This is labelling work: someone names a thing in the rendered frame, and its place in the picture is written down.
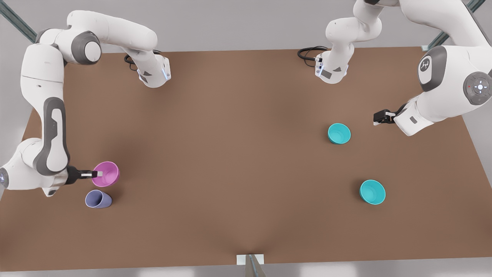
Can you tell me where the pink bowl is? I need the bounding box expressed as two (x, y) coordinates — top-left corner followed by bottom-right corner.
(92, 161), (120, 188)

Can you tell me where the blue-purple bowl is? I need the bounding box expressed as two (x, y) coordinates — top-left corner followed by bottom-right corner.
(85, 190), (113, 209)

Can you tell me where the teal bowl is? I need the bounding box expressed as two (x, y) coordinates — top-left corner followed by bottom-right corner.
(327, 123), (352, 145)
(359, 179), (386, 205)

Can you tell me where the black cable loop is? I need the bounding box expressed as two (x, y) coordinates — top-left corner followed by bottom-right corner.
(297, 46), (329, 63)
(124, 50), (162, 72)

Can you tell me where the silver frame post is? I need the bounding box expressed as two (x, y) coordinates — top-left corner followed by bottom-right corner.
(236, 254), (266, 277)
(421, 0), (486, 52)
(0, 3), (38, 43)

